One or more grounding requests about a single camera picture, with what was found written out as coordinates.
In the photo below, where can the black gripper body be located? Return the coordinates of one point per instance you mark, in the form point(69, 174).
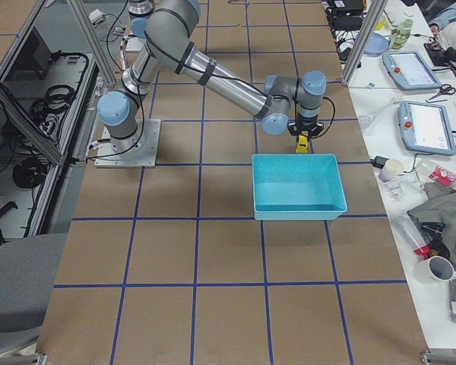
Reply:
point(303, 127)

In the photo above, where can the yellow beetle toy car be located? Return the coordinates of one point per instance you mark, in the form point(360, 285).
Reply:
point(302, 144)

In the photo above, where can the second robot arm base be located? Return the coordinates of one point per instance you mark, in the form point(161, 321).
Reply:
point(139, 11)

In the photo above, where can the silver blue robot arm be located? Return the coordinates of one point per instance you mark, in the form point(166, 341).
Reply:
point(285, 104)

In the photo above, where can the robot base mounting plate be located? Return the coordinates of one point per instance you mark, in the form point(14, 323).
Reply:
point(140, 150)

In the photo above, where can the turquoise plastic bin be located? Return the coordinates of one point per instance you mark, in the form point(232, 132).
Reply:
point(297, 187)

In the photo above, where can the cream purple cup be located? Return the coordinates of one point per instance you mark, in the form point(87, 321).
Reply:
point(392, 169)

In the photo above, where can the light blue bowl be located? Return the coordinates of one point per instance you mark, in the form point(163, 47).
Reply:
point(376, 45)

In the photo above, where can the upper teach pendant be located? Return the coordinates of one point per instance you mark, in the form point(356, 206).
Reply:
point(410, 71)

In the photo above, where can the teach pendant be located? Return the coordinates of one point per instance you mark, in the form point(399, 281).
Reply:
point(426, 128)
point(410, 71)

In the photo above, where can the lower teach pendant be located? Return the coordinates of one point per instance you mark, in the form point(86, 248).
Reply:
point(426, 128)

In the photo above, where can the green glass jar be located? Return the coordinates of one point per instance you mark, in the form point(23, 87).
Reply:
point(400, 34)

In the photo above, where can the clear tube red cap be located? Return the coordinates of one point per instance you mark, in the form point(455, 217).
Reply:
point(411, 235)

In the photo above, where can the clear plastic bottle red label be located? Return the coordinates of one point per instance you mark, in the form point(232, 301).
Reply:
point(437, 173)

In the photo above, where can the grey cloth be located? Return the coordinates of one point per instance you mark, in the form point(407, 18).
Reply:
point(440, 207)

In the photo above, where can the white mug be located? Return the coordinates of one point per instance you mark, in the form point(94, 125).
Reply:
point(433, 270)

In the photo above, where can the grey chair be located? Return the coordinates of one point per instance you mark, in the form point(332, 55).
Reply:
point(28, 268)

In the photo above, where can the aluminium frame post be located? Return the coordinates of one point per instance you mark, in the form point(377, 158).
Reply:
point(374, 13)

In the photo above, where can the black handled scissors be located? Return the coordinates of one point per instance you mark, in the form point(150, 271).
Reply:
point(445, 89)

